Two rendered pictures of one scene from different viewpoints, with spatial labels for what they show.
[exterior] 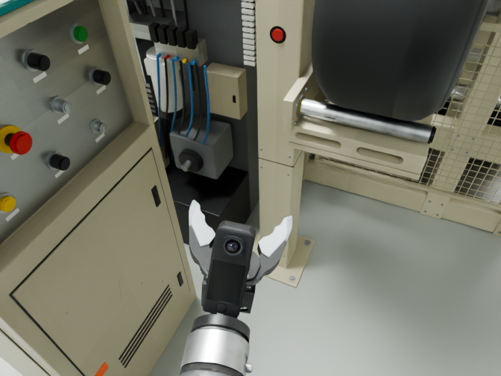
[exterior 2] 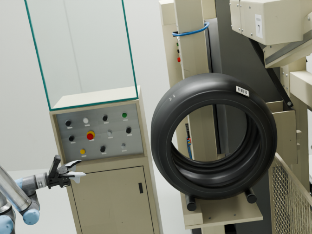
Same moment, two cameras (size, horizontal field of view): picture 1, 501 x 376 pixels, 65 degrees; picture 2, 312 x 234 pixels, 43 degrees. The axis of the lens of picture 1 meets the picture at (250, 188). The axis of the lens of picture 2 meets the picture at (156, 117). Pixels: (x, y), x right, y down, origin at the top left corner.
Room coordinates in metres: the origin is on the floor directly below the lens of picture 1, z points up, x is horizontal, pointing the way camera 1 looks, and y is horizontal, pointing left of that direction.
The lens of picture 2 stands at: (-0.01, -1.91, 1.87)
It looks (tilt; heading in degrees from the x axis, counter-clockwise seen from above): 17 degrees down; 66
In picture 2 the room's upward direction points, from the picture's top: 8 degrees counter-clockwise
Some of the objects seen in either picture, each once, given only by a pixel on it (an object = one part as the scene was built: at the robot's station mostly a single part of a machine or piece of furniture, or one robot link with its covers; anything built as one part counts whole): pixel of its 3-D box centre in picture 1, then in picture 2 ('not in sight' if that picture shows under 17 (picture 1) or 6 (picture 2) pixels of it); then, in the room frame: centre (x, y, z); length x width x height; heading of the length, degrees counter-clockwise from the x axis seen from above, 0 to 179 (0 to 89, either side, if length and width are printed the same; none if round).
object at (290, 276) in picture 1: (278, 252); not in sight; (1.05, -0.12, 0.01); 0.27 x 0.27 x 0.02; 64
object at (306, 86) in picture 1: (312, 80); not in sight; (1.04, -0.19, 0.90); 0.40 x 0.03 x 0.10; 154
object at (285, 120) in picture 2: not in sight; (276, 133); (1.40, -0.32, 1.05); 0.20 x 0.15 x 0.30; 64
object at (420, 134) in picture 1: (362, 119); (188, 189); (0.83, -0.30, 0.90); 0.35 x 0.05 x 0.05; 64
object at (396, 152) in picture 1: (356, 139); (189, 200); (0.83, -0.29, 0.84); 0.36 x 0.09 x 0.06; 64
